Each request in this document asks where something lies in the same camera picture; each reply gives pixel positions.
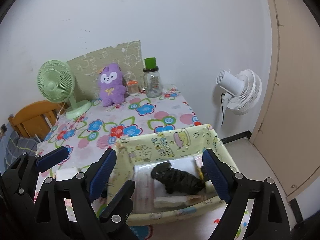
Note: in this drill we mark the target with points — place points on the grey plaid pillow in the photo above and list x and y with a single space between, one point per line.
13 146

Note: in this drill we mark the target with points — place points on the green cup on jar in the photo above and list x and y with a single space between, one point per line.
150 63

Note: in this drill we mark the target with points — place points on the yellow cartoon book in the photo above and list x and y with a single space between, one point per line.
199 165

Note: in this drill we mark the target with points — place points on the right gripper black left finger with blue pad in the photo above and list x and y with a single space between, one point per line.
72 214

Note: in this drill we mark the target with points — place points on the white towel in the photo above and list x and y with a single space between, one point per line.
69 173

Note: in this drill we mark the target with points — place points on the purple plush toy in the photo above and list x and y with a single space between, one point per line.
111 85

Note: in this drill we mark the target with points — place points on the green desk fan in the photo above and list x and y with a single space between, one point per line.
56 83

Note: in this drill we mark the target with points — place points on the floral tablecloth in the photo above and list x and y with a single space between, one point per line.
88 136

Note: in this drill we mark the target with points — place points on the white standing fan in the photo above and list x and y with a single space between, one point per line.
242 91

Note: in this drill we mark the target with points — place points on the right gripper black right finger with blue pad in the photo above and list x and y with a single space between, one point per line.
268 219

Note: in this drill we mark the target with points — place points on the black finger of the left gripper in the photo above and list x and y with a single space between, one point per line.
120 207
18 182

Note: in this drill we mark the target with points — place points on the green cartoon paper board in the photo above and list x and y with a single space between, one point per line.
86 68

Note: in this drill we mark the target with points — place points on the black plastic bag roll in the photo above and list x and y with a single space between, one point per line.
176 180

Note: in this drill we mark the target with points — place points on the glass mason jar mug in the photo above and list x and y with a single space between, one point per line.
151 82

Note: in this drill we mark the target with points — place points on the wooden chair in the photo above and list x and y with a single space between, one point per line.
36 119

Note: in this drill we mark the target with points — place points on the toothpick jar orange lid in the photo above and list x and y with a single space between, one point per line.
132 87

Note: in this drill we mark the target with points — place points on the yellow cartoon storage box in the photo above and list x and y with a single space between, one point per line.
162 146

